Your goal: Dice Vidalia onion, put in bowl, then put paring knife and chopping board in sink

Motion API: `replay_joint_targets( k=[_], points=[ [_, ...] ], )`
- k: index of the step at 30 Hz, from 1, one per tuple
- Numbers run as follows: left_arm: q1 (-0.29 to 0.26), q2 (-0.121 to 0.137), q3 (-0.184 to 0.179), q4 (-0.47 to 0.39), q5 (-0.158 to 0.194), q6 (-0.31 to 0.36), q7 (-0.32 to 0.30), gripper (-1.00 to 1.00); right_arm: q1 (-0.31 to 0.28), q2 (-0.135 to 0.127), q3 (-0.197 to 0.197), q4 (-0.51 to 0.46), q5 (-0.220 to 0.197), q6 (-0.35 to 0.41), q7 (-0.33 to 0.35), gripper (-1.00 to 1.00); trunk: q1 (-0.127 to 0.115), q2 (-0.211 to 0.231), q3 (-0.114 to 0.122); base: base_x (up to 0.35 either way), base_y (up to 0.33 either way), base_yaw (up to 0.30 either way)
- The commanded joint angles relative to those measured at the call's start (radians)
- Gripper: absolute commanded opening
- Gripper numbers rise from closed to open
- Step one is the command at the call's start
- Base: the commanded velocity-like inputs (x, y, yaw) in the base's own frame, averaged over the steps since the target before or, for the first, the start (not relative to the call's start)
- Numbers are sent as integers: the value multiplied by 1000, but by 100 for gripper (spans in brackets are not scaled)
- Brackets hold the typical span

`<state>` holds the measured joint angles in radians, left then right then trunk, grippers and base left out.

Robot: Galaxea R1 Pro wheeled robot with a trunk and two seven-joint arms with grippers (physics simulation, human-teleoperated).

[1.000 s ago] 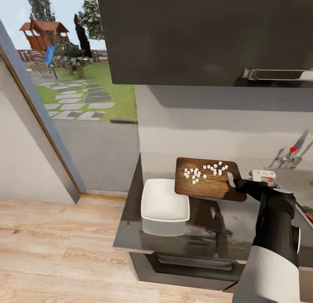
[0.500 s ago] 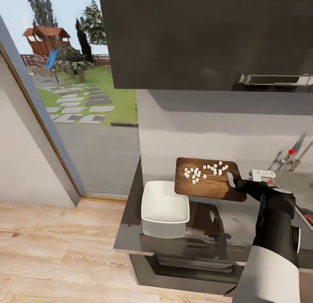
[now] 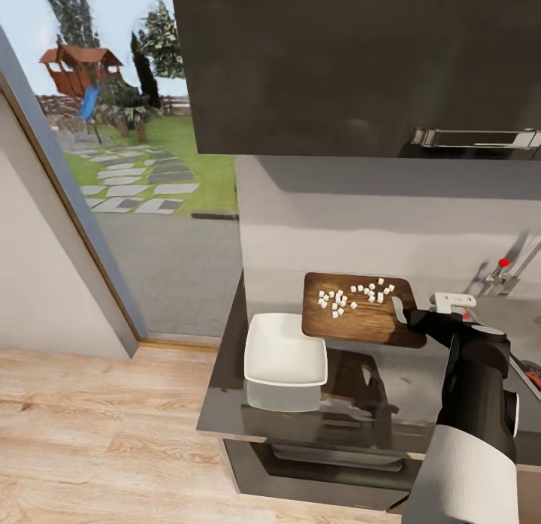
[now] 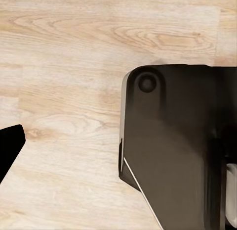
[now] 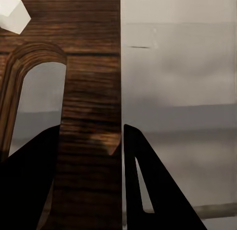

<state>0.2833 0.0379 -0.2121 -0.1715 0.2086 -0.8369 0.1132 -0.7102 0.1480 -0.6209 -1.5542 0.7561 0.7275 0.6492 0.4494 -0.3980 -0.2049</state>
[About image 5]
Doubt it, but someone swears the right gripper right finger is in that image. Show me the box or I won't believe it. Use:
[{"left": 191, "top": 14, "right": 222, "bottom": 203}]
[{"left": 123, "top": 124, "right": 207, "bottom": 230}]

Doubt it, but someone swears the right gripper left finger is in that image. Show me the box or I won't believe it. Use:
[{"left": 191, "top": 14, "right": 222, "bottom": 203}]
[{"left": 0, "top": 125, "right": 60, "bottom": 230}]

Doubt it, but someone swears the cutting board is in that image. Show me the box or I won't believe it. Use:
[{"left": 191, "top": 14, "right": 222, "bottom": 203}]
[{"left": 0, "top": 0, "right": 122, "bottom": 230}]

